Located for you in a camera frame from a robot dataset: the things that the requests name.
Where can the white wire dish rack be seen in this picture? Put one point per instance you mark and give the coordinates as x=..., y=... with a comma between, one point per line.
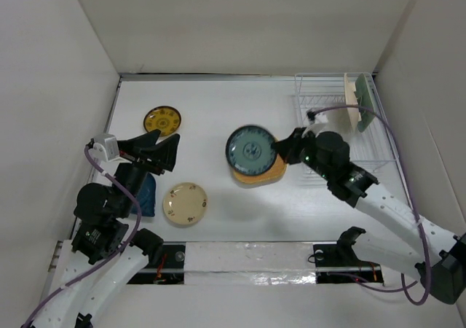
x=372, y=149

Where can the green-rimmed bamboo tray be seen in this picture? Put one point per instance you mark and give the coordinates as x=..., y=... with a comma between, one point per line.
x=351, y=102

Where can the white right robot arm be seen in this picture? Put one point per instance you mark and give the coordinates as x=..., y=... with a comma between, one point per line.
x=426, y=252

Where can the dark blue plate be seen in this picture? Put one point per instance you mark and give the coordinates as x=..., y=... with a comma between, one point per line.
x=147, y=196

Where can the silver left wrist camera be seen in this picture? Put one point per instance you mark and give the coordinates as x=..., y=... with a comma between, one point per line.
x=104, y=147

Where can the yellow brown round plate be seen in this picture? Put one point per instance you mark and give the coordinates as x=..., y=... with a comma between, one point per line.
x=166, y=119

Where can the orange square woven tray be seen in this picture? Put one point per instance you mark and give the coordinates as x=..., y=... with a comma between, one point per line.
x=274, y=174

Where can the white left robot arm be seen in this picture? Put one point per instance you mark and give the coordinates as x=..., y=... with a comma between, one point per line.
x=105, y=252

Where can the light blue divided plate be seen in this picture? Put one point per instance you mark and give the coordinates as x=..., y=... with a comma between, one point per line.
x=364, y=99

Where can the blue white patterned bowl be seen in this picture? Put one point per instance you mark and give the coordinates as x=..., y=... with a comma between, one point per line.
x=249, y=150

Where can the cream floral round plate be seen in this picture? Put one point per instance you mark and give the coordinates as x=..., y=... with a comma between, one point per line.
x=185, y=204

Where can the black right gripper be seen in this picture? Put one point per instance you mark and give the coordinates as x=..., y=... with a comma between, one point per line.
x=288, y=147

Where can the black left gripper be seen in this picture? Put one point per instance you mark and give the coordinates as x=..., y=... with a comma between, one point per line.
x=162, y=154

